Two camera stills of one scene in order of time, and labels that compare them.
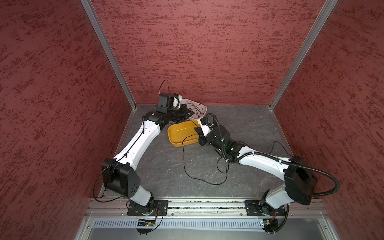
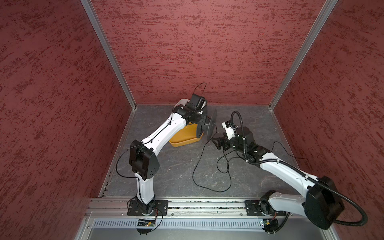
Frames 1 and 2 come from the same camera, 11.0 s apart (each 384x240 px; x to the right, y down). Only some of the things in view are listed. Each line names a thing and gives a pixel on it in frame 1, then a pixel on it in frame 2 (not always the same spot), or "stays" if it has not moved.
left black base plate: x=156 y=208 stays
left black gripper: x=185 y=111 → x=197 y=122
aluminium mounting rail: x=205 y=208 stays
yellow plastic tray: x=183 y=134 stays
